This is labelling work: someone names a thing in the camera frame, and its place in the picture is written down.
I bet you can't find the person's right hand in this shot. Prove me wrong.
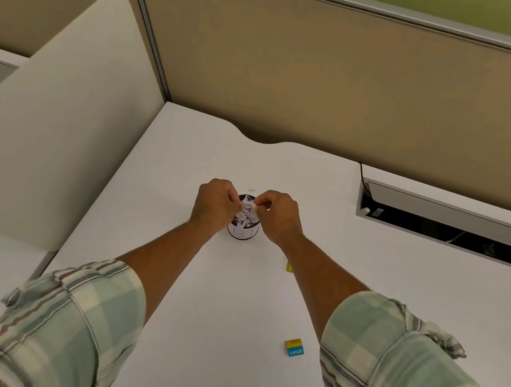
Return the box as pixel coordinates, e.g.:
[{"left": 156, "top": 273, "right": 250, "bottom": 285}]
[{"left": 246, "top": 187, "right": 311, "bottom": 253}]

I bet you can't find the person's left hand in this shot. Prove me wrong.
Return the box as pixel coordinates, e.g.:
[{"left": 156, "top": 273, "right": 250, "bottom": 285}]
[{"left": 187, "top": 174, "right": 248, "bottom": 240}]

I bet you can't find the white paper cup black inside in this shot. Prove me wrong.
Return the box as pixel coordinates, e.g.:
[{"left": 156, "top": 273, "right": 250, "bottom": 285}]
[{"left": 225, "top": 192, "right": 265, "bottom": 244}]

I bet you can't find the person's left forearm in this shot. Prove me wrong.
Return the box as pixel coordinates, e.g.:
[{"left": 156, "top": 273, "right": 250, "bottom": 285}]
[{"left": 105, "top": 207, "right": 220, "bottom": 335}]

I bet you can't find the person's right forearm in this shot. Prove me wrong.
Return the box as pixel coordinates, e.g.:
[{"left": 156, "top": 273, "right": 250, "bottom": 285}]
[{"left": 260, "top": 232, "right": 377, "bottom": 348}]

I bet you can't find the white side divider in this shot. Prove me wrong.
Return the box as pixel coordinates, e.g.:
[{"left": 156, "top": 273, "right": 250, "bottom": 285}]
[{"left": 0, "top": 0, "right": 184, "bottom": 267}]

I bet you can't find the green plaid shirt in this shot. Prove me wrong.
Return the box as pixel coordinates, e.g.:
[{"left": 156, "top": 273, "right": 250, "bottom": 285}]
[{"left": 0, "top": 224, "right": 511, "bottom": 387}]

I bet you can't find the black cable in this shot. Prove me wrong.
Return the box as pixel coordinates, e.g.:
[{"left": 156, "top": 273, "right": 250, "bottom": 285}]
[{"left": 352, "top": 162, "right": 379, "bottom": 205}]

